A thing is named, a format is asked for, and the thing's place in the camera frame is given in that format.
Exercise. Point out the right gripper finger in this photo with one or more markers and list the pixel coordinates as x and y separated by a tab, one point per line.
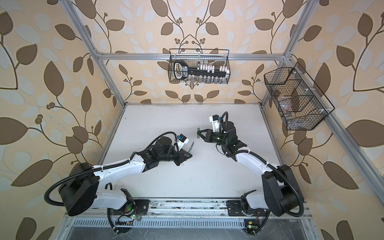
204	137
206	131

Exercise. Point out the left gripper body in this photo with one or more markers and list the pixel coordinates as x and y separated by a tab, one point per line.
173	156

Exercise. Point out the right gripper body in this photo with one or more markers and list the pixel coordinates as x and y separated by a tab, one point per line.
216	137

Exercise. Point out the green pen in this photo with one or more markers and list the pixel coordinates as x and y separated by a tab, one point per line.
191	147

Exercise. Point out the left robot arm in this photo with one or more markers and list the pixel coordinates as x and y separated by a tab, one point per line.
87	186

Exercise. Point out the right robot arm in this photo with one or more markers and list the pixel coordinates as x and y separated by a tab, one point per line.
280	192

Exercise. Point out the black tool with sockets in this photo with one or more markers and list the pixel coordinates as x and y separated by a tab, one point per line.
183	71

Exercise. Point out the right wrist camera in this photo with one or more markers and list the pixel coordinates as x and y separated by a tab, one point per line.
216	123

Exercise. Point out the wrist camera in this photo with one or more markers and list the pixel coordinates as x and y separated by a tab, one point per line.
216	123
181	141

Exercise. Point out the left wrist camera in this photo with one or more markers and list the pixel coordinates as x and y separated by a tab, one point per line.
181	141

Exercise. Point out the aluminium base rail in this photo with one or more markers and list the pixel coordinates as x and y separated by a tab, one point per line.
168	213

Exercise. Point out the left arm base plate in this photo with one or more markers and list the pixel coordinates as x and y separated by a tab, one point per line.
134	207

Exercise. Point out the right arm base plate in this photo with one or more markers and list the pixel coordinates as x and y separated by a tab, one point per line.
238	208

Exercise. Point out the back wire basket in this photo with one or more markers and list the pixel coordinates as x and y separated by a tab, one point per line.
216	57

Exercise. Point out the side wire basket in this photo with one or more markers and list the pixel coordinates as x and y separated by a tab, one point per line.
300	102

